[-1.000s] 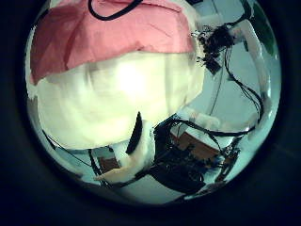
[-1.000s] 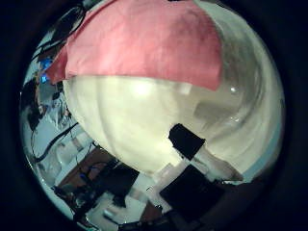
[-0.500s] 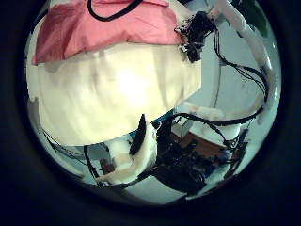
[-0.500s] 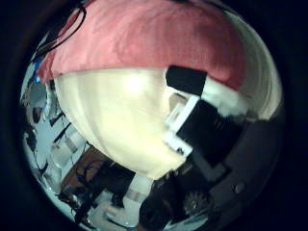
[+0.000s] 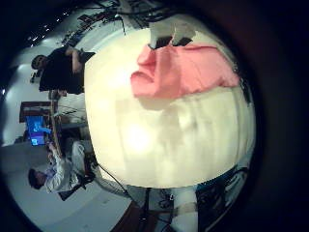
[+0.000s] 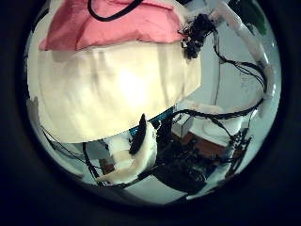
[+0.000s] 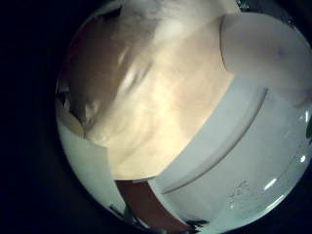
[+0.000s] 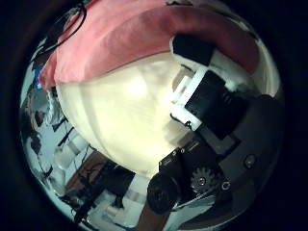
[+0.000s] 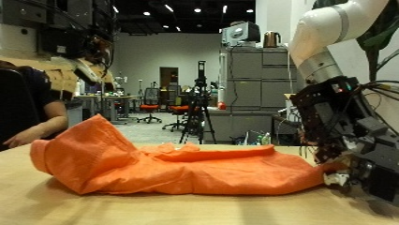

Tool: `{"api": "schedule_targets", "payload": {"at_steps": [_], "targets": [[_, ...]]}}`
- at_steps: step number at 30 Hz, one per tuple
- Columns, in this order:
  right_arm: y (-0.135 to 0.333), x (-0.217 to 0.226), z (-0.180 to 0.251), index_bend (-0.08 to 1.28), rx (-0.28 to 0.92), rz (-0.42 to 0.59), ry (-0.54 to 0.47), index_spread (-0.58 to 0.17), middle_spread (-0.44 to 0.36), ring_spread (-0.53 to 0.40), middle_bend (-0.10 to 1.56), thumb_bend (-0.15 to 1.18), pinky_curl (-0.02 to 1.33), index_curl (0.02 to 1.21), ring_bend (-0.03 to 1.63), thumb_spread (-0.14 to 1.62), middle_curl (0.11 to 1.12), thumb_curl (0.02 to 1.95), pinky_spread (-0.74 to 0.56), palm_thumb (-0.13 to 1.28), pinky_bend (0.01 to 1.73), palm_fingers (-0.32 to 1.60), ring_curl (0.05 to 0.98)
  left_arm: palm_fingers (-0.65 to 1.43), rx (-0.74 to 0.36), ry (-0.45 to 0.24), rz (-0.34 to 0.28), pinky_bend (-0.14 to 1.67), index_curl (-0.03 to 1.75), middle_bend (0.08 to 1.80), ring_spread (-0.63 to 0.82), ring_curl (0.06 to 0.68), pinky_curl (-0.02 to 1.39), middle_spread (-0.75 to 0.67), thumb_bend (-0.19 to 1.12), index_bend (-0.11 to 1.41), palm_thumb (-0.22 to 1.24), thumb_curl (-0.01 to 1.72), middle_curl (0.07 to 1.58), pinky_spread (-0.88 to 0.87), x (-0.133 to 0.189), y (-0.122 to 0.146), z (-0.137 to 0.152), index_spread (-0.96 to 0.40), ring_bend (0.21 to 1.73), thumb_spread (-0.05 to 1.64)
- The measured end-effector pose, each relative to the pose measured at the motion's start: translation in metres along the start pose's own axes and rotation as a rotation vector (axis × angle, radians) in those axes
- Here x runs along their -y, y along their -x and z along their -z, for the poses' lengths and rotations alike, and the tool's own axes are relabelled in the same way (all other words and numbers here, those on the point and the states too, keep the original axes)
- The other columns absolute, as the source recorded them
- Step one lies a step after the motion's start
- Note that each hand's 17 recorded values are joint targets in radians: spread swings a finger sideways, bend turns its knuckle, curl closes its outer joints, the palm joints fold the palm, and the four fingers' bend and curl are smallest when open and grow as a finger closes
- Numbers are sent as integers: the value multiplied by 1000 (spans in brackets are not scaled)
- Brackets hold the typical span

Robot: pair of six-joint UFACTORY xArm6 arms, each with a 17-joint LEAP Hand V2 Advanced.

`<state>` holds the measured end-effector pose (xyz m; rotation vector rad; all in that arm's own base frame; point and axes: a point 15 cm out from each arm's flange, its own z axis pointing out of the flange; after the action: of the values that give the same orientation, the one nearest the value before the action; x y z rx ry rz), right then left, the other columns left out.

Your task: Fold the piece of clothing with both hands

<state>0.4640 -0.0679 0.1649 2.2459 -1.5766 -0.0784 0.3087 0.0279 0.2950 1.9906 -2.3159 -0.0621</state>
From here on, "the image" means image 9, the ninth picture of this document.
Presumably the dark side table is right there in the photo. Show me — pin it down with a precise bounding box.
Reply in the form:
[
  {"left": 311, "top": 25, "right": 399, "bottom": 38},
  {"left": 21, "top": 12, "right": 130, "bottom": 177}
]
[{"left": 270, "top": 114, "right": 307, "bottom": 146}]

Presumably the green potted plant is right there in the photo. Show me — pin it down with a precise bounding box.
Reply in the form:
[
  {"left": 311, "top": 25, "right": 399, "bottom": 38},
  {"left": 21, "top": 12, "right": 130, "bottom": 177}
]
[{"left": 310, "top": 0, "right": 399, "bottom": 83}]

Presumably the low grey cabinet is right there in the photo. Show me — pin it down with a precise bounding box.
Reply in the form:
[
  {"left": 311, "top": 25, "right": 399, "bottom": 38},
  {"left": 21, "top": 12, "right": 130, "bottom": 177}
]
[{"left": 205, "top": 107, "right": 289, "bottom": 144}]

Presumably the brown door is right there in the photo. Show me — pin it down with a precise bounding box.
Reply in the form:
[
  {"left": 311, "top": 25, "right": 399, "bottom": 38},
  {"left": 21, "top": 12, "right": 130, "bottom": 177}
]
[{"left": 160, "top": 67, "right": 180, "bottom": 92}]

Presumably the orange seat mesh office chair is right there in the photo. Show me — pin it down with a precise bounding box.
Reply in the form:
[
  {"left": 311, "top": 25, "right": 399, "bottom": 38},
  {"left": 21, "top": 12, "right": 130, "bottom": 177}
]
[
  {"left": 161, "top": 93, "right": 190, "bottom": 132},
  {"left": 136, "top": 87, "right": 164, "bottom": 125}
]

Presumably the grey boxy appliance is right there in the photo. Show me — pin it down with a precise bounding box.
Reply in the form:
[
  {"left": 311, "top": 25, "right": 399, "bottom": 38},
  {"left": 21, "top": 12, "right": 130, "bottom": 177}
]
[{"left": 221, "top": 21, "right": 262, "bottom": 49}]

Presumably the orange button shirt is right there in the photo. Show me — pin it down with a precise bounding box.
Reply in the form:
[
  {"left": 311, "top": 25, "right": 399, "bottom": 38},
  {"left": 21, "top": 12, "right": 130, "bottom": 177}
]
[{"left": 29, "top": 113, "right": 347, "bottom": 196}]

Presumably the person in dark shirt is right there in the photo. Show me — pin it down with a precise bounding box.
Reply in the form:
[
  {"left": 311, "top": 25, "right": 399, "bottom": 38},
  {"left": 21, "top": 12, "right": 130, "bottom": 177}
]
[{"left": 0, "top": 60, "right": 69, "bottom": 148}]

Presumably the tall grey drawer cabinet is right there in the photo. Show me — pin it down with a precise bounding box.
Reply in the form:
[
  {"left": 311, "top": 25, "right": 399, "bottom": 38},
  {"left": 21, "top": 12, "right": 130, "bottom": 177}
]
[{"left": 223, "top": 47, "right": 299, "bottom": 109}]

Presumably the black camera tripod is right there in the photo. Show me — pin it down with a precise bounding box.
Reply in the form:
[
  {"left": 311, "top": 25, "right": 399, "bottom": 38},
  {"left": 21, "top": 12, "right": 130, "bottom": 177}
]
[{"left": 178, "top": 60, "right": 218, "bottom": 145}]

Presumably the grey pedestal cabinet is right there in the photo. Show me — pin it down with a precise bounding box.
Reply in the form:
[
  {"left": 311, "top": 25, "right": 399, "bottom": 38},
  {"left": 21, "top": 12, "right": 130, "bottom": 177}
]
[{"left": 65, "top": 98, "right": 84, "bottom": 128}]

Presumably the copper electric kettle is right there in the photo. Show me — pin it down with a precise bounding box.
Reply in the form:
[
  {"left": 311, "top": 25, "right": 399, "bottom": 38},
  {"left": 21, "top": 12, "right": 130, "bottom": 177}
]
[{"left": 263, "top": 31, "right": 283, "bottom": 49}]

